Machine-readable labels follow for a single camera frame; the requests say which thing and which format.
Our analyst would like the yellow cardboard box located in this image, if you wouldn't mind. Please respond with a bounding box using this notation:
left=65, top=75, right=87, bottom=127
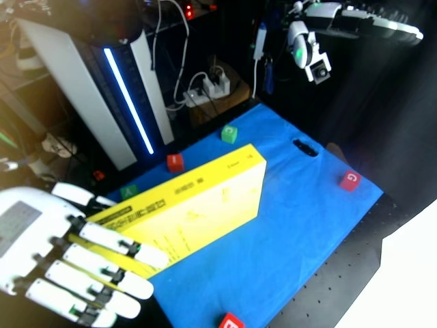
left=68, top=143, right=268, bottom=291

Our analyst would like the green block with letter A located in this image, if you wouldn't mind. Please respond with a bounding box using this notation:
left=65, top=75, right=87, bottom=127
left=119, top=184, right=139, bottom=202

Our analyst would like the white tower with blue light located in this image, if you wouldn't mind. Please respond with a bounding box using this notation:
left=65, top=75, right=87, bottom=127
left=15, top=16, right=175, bottom=171

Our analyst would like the red block with white dash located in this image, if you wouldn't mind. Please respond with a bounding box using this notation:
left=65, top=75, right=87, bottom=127
left=166, top=154, right=186, bottom=174

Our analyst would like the red block with letter E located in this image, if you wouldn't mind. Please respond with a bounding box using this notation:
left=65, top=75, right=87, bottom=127
left=218, top=312, right=245, bottom=328

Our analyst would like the green block with letter C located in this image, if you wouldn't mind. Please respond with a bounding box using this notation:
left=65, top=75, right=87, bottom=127
left=221, top=124, right=238, bottom=144

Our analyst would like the white power strip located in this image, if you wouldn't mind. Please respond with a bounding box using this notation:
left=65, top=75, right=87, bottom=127
left=182, top=70, right=234, bottom=109

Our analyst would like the brown wooden board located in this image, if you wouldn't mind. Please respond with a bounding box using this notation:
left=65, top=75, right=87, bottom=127
left=187, top=61, right=252, bottom=126

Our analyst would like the blue cloth mat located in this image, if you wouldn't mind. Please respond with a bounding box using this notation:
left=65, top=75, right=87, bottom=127
left=105, top=103, right=385, bottom=328

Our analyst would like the black device with red lights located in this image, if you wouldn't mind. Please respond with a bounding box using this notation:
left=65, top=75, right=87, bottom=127
left=177, top=0, right=219, bottom=21

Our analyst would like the white hanging adapter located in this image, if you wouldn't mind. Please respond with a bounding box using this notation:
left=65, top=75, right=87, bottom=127
left=251, top=23, right=268, bottom=98

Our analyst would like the red block with letter G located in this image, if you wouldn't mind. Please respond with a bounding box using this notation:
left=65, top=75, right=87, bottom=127
left=339, top=170, right=362, bottom=192

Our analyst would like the white cable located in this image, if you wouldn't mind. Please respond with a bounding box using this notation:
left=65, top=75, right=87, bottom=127
left=150, top=0, right=191, bottom=112

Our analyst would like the blue hanging strap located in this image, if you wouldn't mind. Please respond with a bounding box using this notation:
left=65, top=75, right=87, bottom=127
left=262, top=57, right=275, bottom=96

